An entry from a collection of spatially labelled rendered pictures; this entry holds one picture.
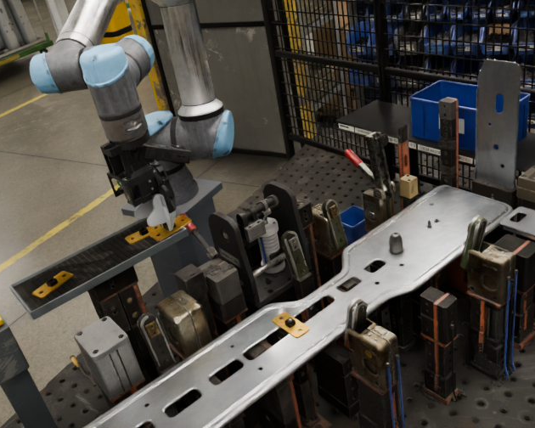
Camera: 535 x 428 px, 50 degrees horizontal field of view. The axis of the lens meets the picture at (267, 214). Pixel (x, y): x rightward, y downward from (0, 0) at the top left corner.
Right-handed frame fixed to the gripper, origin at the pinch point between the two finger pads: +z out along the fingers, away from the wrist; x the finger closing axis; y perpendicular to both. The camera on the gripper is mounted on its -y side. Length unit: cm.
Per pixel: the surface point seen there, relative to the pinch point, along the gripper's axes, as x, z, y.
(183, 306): 2.6, 18.2, 4.2
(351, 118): -37, 28, -98
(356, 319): 33.2, 19.3, -14.3
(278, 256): 0.2, 24.9, -24.3
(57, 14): -650, 74, -258
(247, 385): 23.0, 25.7, 6.4
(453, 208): 21, 29, -67
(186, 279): -2.5, 16.8, -0.7
